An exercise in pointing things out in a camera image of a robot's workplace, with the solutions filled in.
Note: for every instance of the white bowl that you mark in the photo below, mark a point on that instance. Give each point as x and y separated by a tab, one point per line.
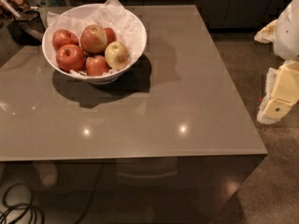
137	44

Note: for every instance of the red apple far left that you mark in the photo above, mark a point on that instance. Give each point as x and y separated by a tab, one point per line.
63	37

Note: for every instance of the white tissue paper liner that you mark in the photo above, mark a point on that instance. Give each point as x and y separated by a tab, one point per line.
121	19

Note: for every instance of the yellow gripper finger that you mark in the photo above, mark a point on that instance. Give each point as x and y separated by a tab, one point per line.
281	93
266	35

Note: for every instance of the red apple front left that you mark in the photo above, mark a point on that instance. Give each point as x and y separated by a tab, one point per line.
70	57

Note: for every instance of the black basket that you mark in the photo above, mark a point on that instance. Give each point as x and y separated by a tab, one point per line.
28	30

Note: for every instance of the snack bags clutter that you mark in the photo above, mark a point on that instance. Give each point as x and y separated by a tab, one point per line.
19	5

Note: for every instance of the large red-green apple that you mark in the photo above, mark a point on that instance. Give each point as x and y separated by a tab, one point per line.
93	39

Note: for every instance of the small red apple back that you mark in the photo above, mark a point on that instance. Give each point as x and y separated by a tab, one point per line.
111	36

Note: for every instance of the yellow-green apple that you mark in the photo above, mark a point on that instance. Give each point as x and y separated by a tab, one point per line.
116	55

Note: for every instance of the red apple front centre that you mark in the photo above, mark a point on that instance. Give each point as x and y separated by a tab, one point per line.
96	66

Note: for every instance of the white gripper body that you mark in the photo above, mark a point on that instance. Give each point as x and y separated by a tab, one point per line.
288	34

